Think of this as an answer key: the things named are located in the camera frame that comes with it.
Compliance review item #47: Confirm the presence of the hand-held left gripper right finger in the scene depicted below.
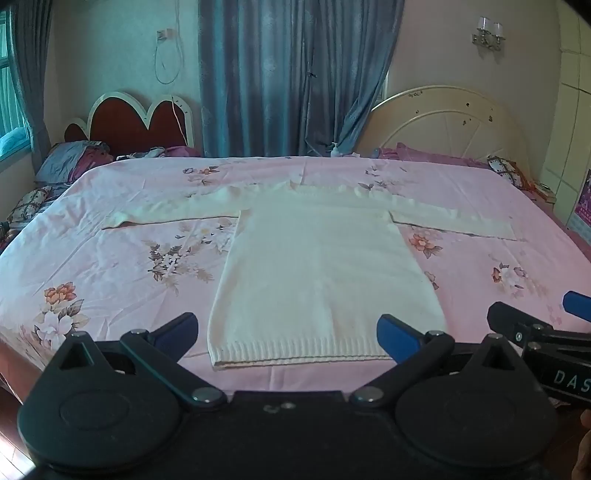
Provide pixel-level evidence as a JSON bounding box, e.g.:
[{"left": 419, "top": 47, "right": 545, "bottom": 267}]
[{"left": 349, "top": 313, "right": 528, "bottom": 409}]

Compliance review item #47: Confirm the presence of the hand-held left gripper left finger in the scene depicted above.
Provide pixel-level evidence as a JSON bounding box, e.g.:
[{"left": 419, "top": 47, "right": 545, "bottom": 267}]
[{"left": 59, "top": 312, "right": 228, "bottom": 412}]

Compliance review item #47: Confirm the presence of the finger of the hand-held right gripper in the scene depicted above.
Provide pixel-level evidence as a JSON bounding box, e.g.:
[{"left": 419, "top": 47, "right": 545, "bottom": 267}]
[
  {"left": 562, "top": 290, "right": 591, "bottom": 322},
  {"left": 488, "top": 301, "right": 556, "bottom": 346}
]

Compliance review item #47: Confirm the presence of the white knit sweater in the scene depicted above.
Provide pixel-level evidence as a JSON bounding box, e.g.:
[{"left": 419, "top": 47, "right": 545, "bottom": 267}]
[{"left": 100, "top": 181, "right": 518, "bottom": 370}]

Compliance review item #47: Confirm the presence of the person's right forearm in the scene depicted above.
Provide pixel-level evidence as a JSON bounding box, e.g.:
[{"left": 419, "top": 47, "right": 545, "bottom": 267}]
[{"left": 571, "top": 410, "right": 591, "bottom": 480}]

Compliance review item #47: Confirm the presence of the pink floral bedsheet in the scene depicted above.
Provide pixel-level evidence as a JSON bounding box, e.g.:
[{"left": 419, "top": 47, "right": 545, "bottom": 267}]
[{"left": 0, "top": 154, "right": 591, "bottom": 409}]

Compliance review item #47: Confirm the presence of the plaid pillow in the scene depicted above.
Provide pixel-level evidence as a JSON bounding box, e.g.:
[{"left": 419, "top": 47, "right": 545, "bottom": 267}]
[{"left": 487, "top": 155, "right": 532, "bottom": 190}]

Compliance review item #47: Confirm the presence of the purple blanket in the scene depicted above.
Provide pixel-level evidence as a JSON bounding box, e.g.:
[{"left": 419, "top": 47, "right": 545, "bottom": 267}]
[{"left": 376, "top": 142, "right": 490, "bottom": 169}]

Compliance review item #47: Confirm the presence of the cream wardrobe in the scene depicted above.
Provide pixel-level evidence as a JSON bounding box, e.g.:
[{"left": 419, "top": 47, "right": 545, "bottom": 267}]
[{"left": 538, "top": 0, "right": 591, "bottom": 227}]

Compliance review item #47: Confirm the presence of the plaid quilt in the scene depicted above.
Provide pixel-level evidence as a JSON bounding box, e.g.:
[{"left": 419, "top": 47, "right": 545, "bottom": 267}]
[{"left": 0, "top": 184, "right": 70, "bottom": 252}]

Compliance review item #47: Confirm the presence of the blue pillow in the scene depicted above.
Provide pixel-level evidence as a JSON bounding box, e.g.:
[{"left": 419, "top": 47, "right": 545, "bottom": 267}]
[{"left": 35, "top": 141, "right": 114, "bottom": 184}]

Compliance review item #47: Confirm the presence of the cream round headboard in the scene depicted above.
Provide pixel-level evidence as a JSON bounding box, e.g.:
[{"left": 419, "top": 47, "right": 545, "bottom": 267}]
[{"left": 355, "top": 84, "right": 532, "bottom": 178}]

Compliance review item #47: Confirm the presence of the red heart-shaped headboard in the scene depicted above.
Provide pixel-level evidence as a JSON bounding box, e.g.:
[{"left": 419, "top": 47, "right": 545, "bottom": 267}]
[{"left": 64, "top": 90, "right": 194, "bottom": 158}]

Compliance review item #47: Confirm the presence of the wide blue curtain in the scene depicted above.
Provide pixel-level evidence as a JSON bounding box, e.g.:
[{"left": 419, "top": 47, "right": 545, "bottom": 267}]
[{"left": 198, "top": 0, "right": 407, "bottom": 158}]

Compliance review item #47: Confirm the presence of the window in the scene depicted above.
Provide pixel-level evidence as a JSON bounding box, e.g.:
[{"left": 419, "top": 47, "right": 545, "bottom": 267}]
[{"left": 0, "top": 9, "right": 34, "bottom": 160}]

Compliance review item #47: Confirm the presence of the narrow blue curtain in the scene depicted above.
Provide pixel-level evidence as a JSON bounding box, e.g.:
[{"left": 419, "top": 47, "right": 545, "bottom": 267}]
[{"left": 8, "top": 0, "right": 57, "bottom": 172}]

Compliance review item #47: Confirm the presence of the purple wall poster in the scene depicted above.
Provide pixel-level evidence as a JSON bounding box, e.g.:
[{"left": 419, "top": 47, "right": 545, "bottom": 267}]
[{"left": 571, "top": 168, "right": 591, "bottom": 234}]

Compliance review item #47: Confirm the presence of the thin white cable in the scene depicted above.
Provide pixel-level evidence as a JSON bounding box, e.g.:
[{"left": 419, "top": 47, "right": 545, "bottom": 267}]
[{"left": 170, "top": 95, "right": 191, "bottom": 147}]

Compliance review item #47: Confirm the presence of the white looped wall cable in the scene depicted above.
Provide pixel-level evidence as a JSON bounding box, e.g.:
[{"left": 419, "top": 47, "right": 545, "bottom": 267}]
[{"left": 154, "top": 0, "right": 184, "bottom": 85}]

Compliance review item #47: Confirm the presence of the crystal wall lamp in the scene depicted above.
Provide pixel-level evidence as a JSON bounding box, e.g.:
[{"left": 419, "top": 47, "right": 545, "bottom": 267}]
[{"left": 471, "top": 16, "right": 506, "bottom": 49}]

